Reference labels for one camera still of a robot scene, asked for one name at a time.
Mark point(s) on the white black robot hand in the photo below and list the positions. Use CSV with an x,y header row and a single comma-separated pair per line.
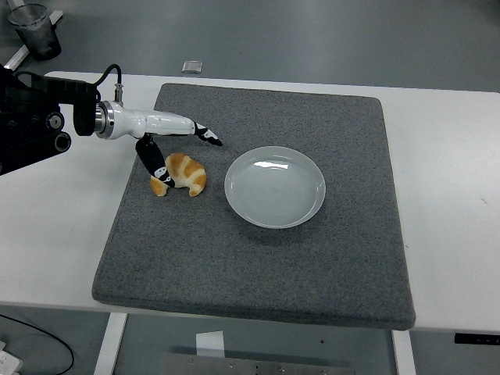
x,y
156,123

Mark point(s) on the golden croissant bread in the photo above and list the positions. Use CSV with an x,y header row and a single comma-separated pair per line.
x,y
191,173

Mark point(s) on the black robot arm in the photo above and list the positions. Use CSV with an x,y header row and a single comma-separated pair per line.
x,y
31,117

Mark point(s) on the light grey round plate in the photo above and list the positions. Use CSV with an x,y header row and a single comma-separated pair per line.
x,y
273,191

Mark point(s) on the small square floor socket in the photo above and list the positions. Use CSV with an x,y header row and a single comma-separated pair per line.
x,y
192,66

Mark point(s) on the grey felt mat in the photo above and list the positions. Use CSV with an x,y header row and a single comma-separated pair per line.
x,y
195,254

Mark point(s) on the bin with black bag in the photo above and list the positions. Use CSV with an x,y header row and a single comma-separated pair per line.
x,y
37,35

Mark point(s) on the white floor bar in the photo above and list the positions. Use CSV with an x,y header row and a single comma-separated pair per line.
x,y
17,54

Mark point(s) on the white table leg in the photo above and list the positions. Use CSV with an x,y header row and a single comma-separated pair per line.
x,y
111,343
404,351

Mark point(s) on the white power strip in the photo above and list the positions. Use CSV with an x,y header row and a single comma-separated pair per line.
x,y
8,361

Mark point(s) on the black table control panel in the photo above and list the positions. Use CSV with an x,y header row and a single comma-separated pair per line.
x,y
476,338

